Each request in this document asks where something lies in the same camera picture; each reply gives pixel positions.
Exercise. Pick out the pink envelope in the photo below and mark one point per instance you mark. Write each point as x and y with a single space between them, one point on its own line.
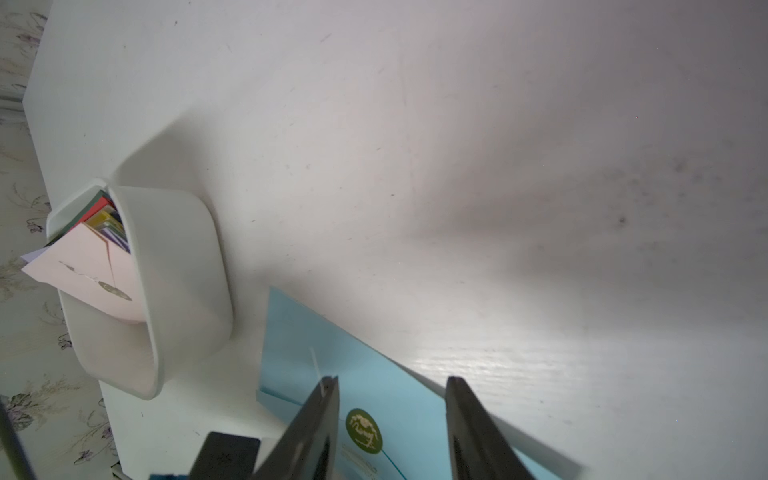
94 270

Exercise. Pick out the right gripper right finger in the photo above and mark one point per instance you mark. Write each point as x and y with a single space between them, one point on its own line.
477 448

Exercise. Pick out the white rectangular storage tray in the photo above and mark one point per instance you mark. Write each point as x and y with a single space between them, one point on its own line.
181 277

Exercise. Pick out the red envelope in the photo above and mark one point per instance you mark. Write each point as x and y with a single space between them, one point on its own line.
96 205

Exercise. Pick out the light blue envelope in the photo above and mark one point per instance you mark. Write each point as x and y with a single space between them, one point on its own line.
391 426

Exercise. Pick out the yellow envelope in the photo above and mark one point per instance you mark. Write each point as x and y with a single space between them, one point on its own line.
101 219

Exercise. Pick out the dark green envelope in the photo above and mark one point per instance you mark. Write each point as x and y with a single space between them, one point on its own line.
75 219

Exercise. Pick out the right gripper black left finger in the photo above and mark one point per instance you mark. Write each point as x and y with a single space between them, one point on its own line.
307 448

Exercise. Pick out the lilac purple envelope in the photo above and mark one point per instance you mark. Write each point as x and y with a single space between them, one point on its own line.
114 234

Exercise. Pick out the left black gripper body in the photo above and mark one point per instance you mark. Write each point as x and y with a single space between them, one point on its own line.
221 457

